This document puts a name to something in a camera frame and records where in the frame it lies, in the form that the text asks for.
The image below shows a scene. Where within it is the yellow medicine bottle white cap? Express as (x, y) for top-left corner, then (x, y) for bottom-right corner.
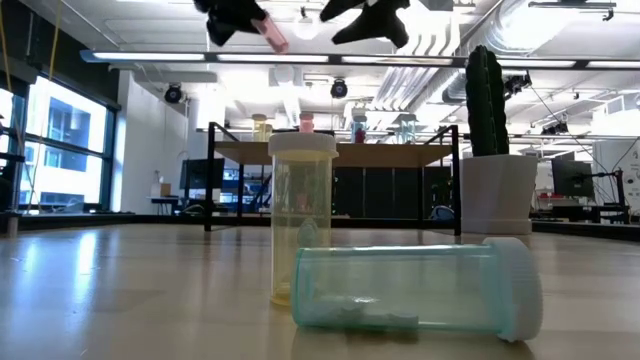
(251, 113), (269, 143)
(267, 132), (340, 307)

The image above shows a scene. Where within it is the green medicine bottle white cap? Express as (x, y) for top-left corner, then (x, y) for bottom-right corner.
(291, 236), (545, 343)

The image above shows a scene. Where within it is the wooden shelf with black legs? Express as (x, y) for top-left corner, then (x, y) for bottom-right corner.
(203, 121), (462, 237)

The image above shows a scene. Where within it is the dark wall screen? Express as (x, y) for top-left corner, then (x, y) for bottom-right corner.
(179, 158), (226, 191)

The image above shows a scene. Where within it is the black monitor on arm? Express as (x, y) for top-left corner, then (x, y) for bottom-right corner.
(551, 158), (596, 199)

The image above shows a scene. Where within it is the black cabinet row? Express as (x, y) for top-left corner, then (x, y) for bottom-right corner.
(332, 167), (454, 220)

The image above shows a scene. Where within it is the long linear ceiling light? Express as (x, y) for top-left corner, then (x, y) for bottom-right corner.
(79, 48), (640, 71)

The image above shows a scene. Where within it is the black standing desk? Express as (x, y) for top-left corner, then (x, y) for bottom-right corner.
(530, 202), (632, 225)

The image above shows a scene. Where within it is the black extrusion table frame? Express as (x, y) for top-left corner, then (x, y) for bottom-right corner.
(0, 209), (640, 244)

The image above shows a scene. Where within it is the yellow power cable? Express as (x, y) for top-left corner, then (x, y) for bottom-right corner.
(0, 0), (64, 214)

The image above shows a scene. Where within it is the green cactus in white pot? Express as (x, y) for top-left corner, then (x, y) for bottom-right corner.
(459, 44), (540, 236)

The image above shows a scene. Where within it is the silver ceiling duct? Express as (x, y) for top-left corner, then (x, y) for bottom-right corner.
(372, 67), (469, 114)

